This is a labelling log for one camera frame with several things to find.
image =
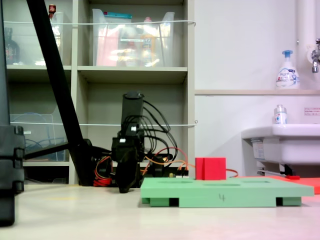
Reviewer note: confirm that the notched black tripod leg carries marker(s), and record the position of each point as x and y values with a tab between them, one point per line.
10	175

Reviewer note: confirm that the clear bin with bottles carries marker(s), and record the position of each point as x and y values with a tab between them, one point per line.
59	50

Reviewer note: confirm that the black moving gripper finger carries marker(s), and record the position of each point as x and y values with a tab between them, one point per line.
134	170

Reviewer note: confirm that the white pump soap bottle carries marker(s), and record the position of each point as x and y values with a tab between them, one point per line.
287	77

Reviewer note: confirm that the dark glass bottle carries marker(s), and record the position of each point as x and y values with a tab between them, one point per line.
11	50

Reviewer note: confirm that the green shape hole board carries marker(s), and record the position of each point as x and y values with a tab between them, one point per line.
225	192

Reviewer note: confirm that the red cross columnar block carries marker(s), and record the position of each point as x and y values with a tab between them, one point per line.
212	168

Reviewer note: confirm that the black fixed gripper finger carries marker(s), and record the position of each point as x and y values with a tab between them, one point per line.
123	178

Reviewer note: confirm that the beige shelf unit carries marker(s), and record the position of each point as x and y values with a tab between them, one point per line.
132	71

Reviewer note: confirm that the chrome faucet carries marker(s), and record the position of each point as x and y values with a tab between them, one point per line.
315	58

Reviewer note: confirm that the orange foam block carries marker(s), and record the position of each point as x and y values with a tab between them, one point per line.
310	185

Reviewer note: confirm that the large clear storage bin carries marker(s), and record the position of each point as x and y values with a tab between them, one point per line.
110	50

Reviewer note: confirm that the circuit board with connectors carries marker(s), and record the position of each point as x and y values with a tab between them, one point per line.
183	173

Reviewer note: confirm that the black tripod brace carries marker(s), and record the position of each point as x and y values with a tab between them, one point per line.
45	151

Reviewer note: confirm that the white ceramic sink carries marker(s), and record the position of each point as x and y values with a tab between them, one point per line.
295	147

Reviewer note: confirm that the small clear sanitizer bottle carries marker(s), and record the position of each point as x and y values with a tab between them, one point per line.
280	117

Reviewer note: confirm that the yellow bottle pink cap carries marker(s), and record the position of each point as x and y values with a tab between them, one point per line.
148	42

